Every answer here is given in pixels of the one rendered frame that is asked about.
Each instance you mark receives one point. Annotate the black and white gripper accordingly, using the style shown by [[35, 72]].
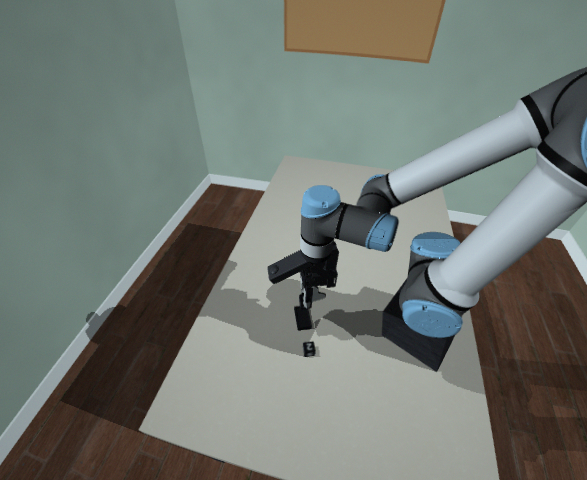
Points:
[[321, 270]]

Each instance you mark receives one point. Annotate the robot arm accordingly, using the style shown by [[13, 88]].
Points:
[[549, 194]]

